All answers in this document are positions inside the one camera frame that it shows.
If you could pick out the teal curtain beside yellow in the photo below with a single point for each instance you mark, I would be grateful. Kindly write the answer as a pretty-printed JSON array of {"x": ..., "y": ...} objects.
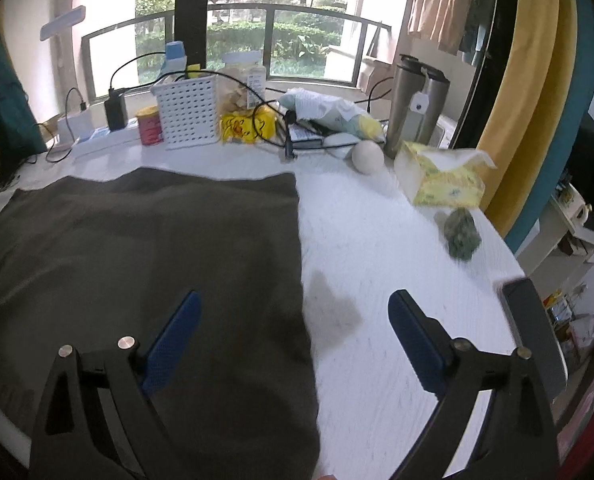
[{"x": 572, "y": 110}]

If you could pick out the olive green t-shirt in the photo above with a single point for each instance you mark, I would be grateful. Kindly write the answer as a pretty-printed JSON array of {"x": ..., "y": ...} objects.
[{"x": 152, "y": 240}]

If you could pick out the white bar lamp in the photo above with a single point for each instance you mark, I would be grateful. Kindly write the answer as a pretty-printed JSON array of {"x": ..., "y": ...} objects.
[{"x": 62, "y": 22}]

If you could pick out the black power adapter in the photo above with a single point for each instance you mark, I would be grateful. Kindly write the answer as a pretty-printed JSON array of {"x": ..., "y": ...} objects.
[{"x": 115, "y": 112}]

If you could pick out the green crumpled lump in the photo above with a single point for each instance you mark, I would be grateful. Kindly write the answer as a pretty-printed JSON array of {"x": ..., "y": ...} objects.
[{"x": 462, "y": 235}]

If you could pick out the teal window curtain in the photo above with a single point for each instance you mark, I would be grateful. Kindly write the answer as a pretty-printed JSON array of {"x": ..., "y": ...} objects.
[{"x": 12, "y": 105}]

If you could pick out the yellow snack packet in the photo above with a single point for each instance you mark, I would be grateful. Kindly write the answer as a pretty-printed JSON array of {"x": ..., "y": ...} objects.
[{"x": 239, "y": 127}]

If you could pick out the black window frame post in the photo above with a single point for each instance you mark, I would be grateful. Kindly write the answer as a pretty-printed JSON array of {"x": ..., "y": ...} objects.
[{"x": 192, "y": 10}]

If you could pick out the blue white plastic pack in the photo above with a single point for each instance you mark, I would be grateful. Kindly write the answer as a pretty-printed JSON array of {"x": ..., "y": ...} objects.
[{"x": 327, "y": 107}]

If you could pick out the white ball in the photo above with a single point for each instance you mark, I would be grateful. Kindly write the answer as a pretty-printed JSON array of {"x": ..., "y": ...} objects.
[{"x": 368, "y": 158}]

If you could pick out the beige hanging garment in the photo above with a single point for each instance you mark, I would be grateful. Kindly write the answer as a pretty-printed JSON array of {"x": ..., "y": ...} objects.
[{"x": 442, "y": 0}]

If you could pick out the clear plastic snack jar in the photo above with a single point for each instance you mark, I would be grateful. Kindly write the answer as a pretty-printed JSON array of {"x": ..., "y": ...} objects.
[{"x": 239, "y": 85}]

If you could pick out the white blue power strip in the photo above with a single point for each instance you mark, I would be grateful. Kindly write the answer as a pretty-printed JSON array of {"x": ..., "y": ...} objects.
[{"x": 102, "y": 142}]

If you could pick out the black smartphone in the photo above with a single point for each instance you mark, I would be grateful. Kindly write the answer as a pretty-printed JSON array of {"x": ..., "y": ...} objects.
[{"x": 532, "y": 330}]

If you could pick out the white perforated basket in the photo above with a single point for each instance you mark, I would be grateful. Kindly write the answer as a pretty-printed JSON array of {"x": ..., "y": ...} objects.
[{"x": 187, "y": 115}]

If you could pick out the yellow tissue pack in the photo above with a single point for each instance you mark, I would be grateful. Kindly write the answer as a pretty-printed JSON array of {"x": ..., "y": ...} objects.
[{"x": 437, "y": 185}]

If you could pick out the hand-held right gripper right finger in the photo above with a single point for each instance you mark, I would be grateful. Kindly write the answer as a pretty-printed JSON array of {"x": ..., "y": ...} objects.
[{"x": 412, "y": 340}]

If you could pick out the stainless steel tumbler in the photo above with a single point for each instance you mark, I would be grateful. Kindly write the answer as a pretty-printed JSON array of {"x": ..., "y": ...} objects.
[{"x": 409, "y": 110}]

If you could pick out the white shelf unit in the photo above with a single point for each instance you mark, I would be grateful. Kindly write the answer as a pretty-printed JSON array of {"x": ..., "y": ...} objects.
[{"x": 557, "y": 240}]

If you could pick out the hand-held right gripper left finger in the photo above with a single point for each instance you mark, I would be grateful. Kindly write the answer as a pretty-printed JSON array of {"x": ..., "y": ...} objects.
[{"x": 169, "y": 345}]

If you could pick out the black balcony railing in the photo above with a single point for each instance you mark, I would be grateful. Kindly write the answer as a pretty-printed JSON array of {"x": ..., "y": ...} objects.
[{"x": 268, "y": 40}]

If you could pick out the white bottle blue cap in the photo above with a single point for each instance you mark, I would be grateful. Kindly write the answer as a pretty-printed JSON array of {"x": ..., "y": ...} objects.
[{"x": 174, "y": 52}]

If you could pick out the dark green hanging garment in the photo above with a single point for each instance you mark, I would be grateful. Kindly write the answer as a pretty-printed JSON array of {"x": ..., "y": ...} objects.
[{"x": 477, "y": 35}]

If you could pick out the red can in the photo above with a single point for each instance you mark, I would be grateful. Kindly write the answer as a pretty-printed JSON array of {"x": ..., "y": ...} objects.
[{"x": 149, "y": 130}]

